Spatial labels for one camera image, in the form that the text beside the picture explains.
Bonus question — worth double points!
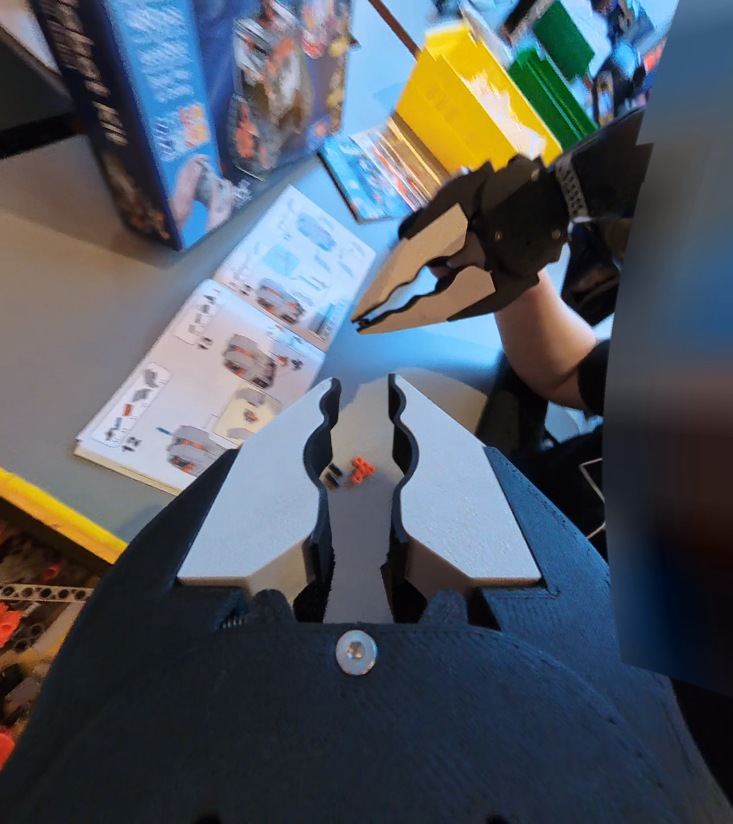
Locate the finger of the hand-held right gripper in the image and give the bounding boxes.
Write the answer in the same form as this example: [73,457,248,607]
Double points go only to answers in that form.
[351,206,470,323]
[356,267,496,336]

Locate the green building plates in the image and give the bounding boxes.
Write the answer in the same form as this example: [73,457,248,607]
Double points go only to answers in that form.
[508,0,599,152]

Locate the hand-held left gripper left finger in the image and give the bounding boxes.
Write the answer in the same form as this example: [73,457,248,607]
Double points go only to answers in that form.
[176,376,341,596]

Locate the yellow plastic bin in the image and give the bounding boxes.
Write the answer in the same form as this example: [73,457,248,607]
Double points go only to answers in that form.
[0,438,129,824]
[395,22,563,175]

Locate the pile of building block pieces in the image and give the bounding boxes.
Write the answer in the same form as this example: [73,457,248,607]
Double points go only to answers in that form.
[0,496,109,824]

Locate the instruction booklet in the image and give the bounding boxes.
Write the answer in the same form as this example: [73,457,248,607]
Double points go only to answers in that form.
[74,185,377,497]

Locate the long light grey holed beam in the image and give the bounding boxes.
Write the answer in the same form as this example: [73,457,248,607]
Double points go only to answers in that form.
[0,579,93,604]

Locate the person's right forearm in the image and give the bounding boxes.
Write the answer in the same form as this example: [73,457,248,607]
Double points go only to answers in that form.
[494,269,612,416]

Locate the blue robot kit box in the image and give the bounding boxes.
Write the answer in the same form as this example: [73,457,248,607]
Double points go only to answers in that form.
[31,0,354,251]

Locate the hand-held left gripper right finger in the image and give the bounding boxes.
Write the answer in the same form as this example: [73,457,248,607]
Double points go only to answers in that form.
[382,373,542,593]

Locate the blue printed leaflet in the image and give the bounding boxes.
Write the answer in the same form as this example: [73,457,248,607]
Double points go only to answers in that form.
[318,125,447,223]

